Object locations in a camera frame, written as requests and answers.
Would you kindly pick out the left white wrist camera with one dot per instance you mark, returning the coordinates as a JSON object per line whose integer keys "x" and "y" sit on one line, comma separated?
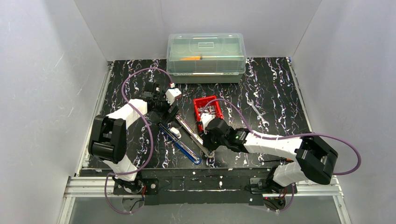
{"x": 172, "y": 94}

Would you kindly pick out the pile of staple strips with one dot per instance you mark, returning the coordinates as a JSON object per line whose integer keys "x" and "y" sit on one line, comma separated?
{"x": 211, "y": 109}

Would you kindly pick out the orange tool inside box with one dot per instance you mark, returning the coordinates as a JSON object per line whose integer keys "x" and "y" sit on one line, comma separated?
{"x": 191, "y": 58}

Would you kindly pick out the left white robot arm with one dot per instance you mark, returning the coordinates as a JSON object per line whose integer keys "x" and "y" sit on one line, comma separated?
{"x": 108, "y": 140}

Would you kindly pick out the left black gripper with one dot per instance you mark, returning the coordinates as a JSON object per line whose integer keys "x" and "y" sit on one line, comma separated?
{"x": 168, "y": 112}

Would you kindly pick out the silver open-end wrench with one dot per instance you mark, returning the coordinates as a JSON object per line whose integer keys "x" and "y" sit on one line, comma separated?
{"x": 252, "y": 105}

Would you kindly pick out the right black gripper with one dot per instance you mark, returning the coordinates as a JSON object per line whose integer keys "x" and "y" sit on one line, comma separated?
{"x": 209, "y": 143}

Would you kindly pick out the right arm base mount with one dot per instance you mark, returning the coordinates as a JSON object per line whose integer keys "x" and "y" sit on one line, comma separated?
{"x": 268, "y": 185}

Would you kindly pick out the red plastic bin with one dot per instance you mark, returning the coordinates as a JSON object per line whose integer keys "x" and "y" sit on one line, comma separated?
{"x": 201, "y": 102}

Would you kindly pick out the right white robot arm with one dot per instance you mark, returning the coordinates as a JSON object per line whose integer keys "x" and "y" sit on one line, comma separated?
{"x": 311, "y": 157}

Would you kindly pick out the clear plastic storage box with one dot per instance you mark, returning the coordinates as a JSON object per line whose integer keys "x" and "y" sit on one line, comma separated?
{"x": 224, "y": 58}

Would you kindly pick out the black silver stapler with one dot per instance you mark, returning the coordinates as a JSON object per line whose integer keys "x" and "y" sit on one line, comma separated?
{"x": 194, "y": 136}

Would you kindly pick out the blue stapler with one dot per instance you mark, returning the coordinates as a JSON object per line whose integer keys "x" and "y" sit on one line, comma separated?
{"x": 180, "y": 145}

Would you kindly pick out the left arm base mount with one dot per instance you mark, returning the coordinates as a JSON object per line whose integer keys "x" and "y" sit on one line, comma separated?
{"x": 140, "y": 186}

